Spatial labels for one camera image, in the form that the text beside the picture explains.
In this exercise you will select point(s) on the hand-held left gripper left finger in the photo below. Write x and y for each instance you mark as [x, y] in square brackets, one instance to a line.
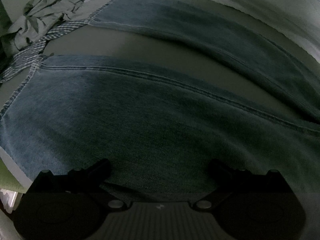
[102, 167]

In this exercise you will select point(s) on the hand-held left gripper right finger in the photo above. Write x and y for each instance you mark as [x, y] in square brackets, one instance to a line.
[218, 167]

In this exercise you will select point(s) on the blue jeans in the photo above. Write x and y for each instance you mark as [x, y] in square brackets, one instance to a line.
[140, 130]

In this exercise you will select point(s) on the blue striped cloth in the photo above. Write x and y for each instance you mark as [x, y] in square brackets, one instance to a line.
[32, 47]

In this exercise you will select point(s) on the light grey shirt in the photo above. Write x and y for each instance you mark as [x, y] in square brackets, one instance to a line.
[50, 7]

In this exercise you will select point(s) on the carrot printed white sheet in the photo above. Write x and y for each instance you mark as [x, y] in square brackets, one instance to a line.
[280, 7]

